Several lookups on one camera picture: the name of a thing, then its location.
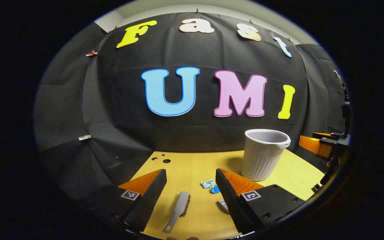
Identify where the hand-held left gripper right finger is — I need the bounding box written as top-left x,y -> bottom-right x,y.
216,168 -> 306,235

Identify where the yellow wooden desktop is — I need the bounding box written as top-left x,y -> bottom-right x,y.
130,149 -> 326,240

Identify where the small grey broom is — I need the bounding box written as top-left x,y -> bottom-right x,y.
162,191 -> 191,234

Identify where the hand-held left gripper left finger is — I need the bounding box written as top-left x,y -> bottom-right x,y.
89,169 -> 168,234

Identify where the grey dustpan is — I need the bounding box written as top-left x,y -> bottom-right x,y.
217,199 -> 230,214

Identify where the white ribbed garbage bin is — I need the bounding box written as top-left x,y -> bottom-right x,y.
241,129 -> 291,182

